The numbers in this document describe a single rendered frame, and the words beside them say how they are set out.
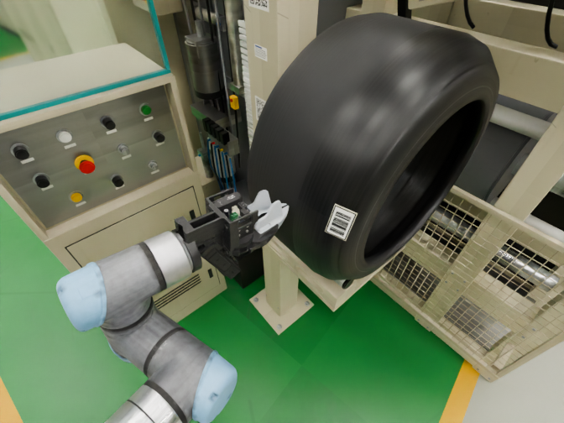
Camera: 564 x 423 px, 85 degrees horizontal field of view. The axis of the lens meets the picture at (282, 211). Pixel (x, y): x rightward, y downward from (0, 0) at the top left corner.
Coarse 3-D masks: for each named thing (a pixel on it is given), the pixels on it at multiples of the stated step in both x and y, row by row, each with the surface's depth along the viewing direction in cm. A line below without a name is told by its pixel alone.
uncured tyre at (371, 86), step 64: (320, 64) 54; (384, 64) 49; (448, 64) 48; (256, 128) 61; (320, 128) 51; (384, 128) 47; (448, 128) 86; (256, 192) 66; (320, 192) 52; (384, 192) 52; (320, 256) 60; (384, 256) 80
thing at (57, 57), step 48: (0, 0) 64; (48, 0) 69; (96, 0) 74; (144, 0) 80; (0, 48) 68; (48, 48) 73; (96, 48) 79; (144, 48) 87; (0, 96) 72; (48, 96) 78
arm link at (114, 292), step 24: (96, 264) 38; (120, 264) 39; (144, 264) 40; (72, 288) 36; (96, 288) 36; (120, 288) 38; (144, 288) 40; (72, 312) 35; (96, 312) 36; (120, 312) 39; (144, 312) 42
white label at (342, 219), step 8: (336, 208) 51; (344, 208) 50; (336, 216) 52; (344, 216) 51; (352, 216) 50; (328, 224) 53; (336, 224) 52; (344, 224) 52; (328, 232) 54; (336, 232) 53; (344, 232) 52; (344, 240) 53
